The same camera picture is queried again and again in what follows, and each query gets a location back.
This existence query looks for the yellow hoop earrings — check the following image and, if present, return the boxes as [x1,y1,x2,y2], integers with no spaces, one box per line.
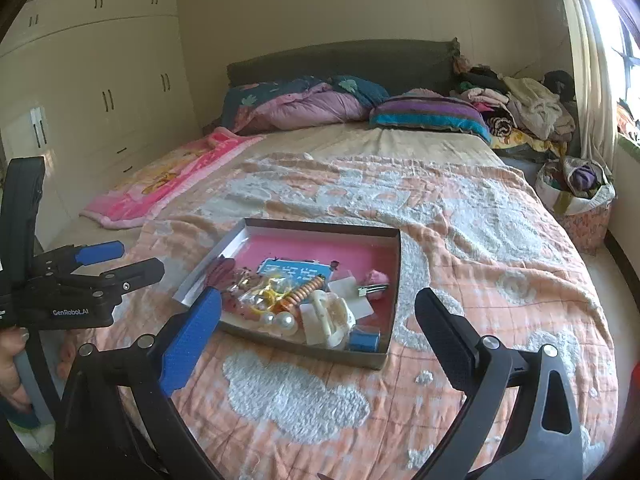
[241,273,293,315]

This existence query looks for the white pearl hair tie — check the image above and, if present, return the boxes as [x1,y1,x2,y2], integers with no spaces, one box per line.
[257,309,298,338]

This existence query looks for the orange spiral hair tie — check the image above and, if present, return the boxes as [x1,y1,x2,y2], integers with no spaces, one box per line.
[280,278,328,313]

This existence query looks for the cream claw hair clip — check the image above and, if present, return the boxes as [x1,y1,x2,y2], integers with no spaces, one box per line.
[299,290,356,350]

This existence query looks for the clear bag white earring card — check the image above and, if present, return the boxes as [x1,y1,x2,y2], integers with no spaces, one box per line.
[328,276,374,320]

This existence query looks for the left hand painted nails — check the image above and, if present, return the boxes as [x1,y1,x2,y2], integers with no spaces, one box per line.
[0,326,76,413]

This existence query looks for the pink cartoon blanket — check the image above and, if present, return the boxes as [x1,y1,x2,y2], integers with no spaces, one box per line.
[80,127,264,230]

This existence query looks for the small blue box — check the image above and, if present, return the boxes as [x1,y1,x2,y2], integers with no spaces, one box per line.
[347,325,381,353]

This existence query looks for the peach white patterned quilt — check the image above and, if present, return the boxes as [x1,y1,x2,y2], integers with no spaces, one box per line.
[93,154,618,479]

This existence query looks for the shallow cardboard box pink liner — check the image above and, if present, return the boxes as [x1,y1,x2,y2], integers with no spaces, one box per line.
[174,219,401,370]

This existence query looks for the laundry basket with clothes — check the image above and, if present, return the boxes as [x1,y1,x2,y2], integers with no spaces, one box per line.
[535,156,616,252]

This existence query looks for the pile of clothes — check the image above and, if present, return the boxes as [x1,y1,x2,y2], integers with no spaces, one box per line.
[451,55,579,164]

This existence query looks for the purple teal striped pillow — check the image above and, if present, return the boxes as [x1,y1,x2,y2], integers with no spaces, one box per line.
[369,89,491,145]

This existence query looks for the beige bed sheet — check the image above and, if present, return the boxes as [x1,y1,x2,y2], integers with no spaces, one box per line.
[49,121,507,252]

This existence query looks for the dark upholstered headboard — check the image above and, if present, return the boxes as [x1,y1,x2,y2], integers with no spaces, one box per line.
[227,38,460,96]

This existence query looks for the cream window curtain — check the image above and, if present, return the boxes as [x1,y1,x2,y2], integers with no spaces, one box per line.
[563,0,620,172]

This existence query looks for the cream wardrobe with handles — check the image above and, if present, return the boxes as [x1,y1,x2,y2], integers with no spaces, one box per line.
[1,0,198,245]

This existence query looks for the window with dark frame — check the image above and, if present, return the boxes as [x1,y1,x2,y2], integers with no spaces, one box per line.
[601,0,639,145]

